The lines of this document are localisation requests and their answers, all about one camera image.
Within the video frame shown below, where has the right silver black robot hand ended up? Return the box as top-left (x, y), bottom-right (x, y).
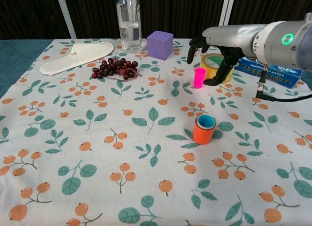
top-left (187, 23), bottom-right (269, 86)

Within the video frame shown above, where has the pink plastic cup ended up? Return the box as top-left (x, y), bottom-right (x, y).
top-left (194, 67), bottom-right (207, 89)

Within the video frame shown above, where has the light blue plastic cup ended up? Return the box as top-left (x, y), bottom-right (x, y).
top-left (197, 114), bottom-right (215, 128)

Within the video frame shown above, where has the yellow plastic cup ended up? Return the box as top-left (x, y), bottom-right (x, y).
top-left (196, 117), bottom-right (216, 130)

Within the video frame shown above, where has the yellow packing tape roll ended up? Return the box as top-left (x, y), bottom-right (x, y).
top-left (200, 53), bottom-right (235, 84)

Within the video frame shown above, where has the blue cookie box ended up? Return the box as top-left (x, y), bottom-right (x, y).
top-left (235, 57), bottom-right (305, 89)

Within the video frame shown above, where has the purple foam cube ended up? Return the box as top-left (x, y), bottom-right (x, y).
top-left (146, 30), bottom-right (174, 60)

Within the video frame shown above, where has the clear plastic water bottle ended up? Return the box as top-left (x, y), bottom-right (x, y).
top-left (116, 0), bottom-right (143, 54)

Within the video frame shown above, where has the orange plastic cup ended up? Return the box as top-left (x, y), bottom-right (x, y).
top-left (193, 115), bottom-right (216, 145)

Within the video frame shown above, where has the dark red grape bunch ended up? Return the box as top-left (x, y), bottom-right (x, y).
top-left (92, 57), bottom-right (142, 82)

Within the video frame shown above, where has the white disposable slipper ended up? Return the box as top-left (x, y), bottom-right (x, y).
top-left (39, 42), bottom-right (115, 77)

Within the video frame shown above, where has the floral print tablecloth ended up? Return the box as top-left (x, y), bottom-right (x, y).
top-left (0, 38), bottom-right (312, 226)

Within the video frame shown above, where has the teal table cover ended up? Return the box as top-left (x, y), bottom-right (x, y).
top-left (0, 38), bottom-right (312, 100)

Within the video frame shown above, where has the white screen frame post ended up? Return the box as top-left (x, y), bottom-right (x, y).
top-left (55, 0), bottom-right (78, 39)
top-left (216, 0), bottom-right (236, 39)

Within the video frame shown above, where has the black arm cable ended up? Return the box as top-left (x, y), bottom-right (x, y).
top-left (255, 64), bottom-right (312, 101)

